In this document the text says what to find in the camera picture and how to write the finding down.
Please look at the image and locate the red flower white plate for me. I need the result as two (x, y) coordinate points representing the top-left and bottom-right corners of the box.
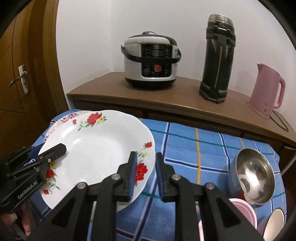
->
(40, 110), (156, 209)

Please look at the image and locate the pink electric kettle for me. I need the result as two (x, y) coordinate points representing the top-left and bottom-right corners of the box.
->
(247, 63), (285, 119)

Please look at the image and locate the silver door handle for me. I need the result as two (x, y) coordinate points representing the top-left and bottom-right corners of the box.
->
(9, 64), (31, 95)

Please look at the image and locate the brown wooden door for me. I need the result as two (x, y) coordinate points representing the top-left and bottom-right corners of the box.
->
(1, 1), (68, 157)

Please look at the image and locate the black kettle power cord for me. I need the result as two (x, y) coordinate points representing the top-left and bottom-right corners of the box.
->
(269, 109), (290, 132)

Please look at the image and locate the black thermos flask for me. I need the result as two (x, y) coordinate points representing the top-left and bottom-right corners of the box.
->
(199, 14), (236, 103)

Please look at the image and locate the stainless steel bowl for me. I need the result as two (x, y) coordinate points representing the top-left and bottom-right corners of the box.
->
(228, 148), (275, 207)

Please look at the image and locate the brown wooden cabinet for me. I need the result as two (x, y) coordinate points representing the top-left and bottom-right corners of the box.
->
(67, 72), (295, 168)

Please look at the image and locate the silver black rice cooker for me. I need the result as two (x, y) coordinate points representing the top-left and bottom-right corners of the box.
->
(121, 31), (182, 90)

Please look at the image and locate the blue plaid tablecloth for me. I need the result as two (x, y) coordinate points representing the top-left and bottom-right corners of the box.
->
(30, 119), (287, 240)

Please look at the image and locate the white enamel bowl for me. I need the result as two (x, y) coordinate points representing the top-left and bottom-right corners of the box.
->
(257, 208), (285, 241)

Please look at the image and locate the pink plastic bowl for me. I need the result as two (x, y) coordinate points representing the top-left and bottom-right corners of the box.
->
(198, 197), (262, 240)

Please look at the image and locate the pink floral rimmed plate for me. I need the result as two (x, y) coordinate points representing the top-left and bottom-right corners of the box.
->
(43, 110), (93, 142)

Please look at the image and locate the person's left hand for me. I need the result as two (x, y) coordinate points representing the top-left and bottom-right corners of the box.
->
(1, 200), (37, 237)

